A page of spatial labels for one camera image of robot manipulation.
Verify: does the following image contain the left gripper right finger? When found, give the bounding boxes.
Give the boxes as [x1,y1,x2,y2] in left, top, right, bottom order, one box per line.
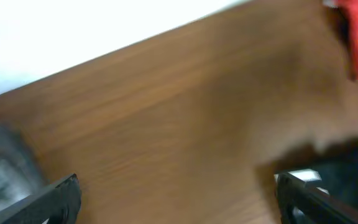
[276,173,358,224]

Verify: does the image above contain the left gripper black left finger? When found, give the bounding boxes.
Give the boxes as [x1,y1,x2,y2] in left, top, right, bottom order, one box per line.
[0,174,81,224]

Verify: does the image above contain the dark green t-shirt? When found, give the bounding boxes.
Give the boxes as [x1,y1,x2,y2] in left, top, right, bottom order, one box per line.
[274,146,358,224]

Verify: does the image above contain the grey folded shirt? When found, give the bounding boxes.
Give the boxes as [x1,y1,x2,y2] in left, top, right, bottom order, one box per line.
[0,123,47,211]

